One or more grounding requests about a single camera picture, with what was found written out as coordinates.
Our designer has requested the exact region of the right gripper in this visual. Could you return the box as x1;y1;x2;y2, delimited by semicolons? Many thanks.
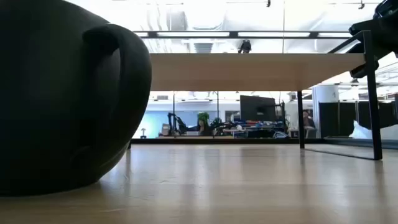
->
348;0;398;78

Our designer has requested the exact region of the black mug yellow inside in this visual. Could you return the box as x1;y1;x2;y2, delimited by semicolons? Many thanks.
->
0;0;152;197

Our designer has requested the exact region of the white round column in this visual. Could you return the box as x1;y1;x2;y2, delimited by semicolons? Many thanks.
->
312;85;340;138

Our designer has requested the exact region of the black room partition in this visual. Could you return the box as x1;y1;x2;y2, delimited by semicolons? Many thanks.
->
318;101;398;138

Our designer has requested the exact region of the white plastic bag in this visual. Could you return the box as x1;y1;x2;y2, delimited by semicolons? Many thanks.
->
349;120;373;139

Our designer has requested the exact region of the person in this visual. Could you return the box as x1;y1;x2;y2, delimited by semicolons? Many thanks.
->
302;109;317;131

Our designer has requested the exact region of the black computer monitor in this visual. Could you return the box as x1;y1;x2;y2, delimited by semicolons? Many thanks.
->
239;95;277;123

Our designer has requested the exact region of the cluttered background desk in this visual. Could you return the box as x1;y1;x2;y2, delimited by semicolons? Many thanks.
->
222;120;290;139

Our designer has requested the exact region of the black overhead crossbar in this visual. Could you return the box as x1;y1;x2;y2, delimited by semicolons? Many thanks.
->
133;30;353;40

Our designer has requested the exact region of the green potted plant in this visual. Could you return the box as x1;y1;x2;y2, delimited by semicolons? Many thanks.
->
197;111;211;126

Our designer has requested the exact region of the black overhead camera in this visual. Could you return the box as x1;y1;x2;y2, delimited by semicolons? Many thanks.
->
238;39;252;54

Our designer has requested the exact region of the black metal table frame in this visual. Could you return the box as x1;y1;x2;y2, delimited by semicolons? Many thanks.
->
129;138;398;150

